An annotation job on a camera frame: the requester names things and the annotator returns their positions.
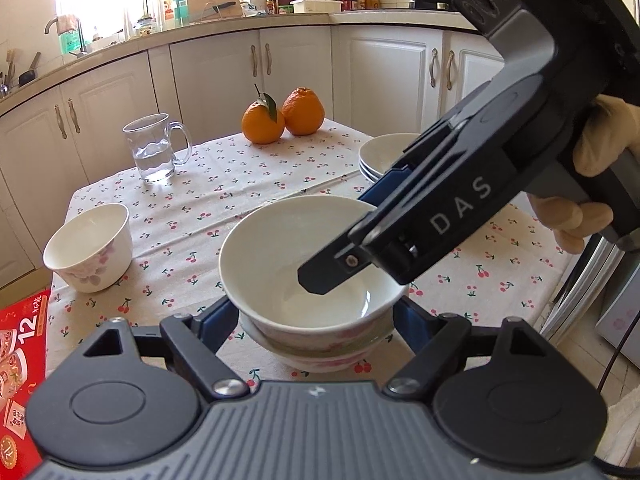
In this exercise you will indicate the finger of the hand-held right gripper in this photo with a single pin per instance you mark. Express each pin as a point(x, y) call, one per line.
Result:
point(325, 275)
point(387, 185)

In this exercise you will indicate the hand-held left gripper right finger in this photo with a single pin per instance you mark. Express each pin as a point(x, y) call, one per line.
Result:
point(407, 322)

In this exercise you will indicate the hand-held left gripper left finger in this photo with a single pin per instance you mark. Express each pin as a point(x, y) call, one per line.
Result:
point(217, 322)

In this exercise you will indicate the white floral bowl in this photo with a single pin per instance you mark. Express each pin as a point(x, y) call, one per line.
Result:
point(280, 255)
point(85, 245)
point(320, 360)

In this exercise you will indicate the person's right hand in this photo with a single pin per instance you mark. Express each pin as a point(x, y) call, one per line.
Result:
point(607, 135)

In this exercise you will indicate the bumpy orange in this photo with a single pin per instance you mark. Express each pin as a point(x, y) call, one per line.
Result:
point(302, 110)

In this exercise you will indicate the cherry print tablecloth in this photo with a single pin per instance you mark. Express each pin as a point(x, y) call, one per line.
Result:
point(250, 175)

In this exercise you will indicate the orange with leaf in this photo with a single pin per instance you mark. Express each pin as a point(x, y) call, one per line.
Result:
point(260, 122)

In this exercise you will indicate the glass mug with water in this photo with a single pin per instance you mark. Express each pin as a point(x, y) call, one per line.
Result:
point(150, 155)

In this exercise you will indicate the white plastic tray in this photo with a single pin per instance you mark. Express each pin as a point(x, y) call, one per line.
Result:
point(316, 6)

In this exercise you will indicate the red printed box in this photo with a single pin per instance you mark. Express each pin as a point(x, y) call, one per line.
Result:
point(20, 360)

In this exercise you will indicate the white appliance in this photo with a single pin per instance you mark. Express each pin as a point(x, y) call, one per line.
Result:
point(620, 320)

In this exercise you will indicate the white fluffy garment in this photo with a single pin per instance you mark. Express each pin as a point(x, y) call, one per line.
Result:
point(625, 425)

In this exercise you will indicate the teal cup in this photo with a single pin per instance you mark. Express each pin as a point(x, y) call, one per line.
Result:
point(181, 10)

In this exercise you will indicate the kitchen countertop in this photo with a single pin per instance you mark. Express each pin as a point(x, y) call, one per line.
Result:
point(150, 40)

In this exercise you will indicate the glass jar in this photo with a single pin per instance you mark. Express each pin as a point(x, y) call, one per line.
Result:
point(145, 27)

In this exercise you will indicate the green dish soap bottle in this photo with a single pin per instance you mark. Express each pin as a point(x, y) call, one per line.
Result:
point(67, 44)

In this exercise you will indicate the metal faucet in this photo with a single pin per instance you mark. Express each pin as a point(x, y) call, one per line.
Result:
point(80, 35)

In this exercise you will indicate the utensil holder with utensils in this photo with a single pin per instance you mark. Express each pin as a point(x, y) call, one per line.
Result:
point(10, 75)

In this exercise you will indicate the beige dishcloth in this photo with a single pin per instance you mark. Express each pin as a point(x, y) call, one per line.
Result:
point(70, 24)

